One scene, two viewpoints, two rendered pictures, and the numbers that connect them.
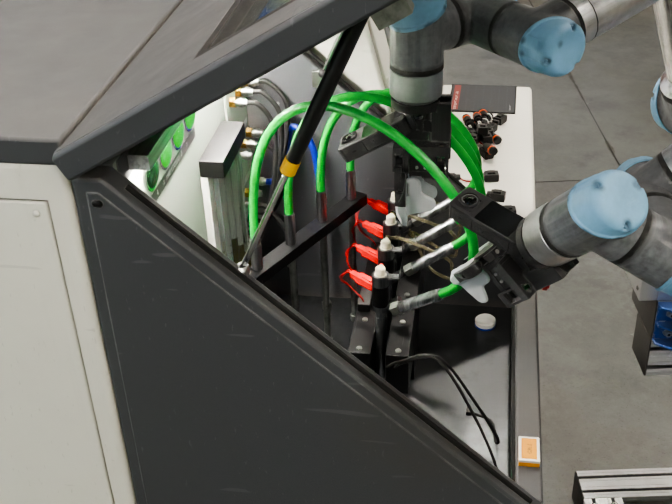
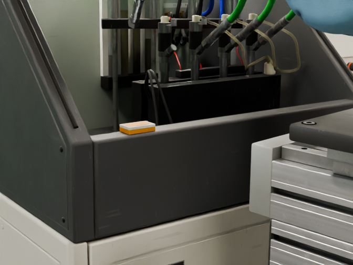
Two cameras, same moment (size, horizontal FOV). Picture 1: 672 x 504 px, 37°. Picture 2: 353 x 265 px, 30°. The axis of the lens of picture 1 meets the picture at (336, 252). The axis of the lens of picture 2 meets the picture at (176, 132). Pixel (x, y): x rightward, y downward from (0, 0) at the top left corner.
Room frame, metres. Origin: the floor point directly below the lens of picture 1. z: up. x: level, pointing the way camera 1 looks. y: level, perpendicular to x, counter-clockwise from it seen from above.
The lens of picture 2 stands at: (0.35, -1.03, 1.19)
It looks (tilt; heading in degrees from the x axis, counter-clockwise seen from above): 13 degrees down; 44
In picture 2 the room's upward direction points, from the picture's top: 1 degrees clockwise
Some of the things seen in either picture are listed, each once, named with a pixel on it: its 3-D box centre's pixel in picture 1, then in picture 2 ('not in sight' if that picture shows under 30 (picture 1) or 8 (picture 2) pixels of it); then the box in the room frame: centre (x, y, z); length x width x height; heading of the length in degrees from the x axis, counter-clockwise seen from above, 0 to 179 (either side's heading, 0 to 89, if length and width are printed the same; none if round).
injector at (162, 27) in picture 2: (387, 327); (167, 74); (1.31, -0.08, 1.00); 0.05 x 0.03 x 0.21; 80
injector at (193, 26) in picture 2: (392, 299); (198, 71); (1.39, -0.09, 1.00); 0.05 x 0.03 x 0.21; 80
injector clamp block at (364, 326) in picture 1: (389, 327); (208, 111); (1.43, -0.09, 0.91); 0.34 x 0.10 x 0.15; 170
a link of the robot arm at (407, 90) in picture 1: (416, 82); not in sight; (1.30, -0.12, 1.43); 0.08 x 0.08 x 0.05
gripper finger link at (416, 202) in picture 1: (415, 203); not in sight; (1.28, -0.12, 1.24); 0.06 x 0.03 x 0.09; 80
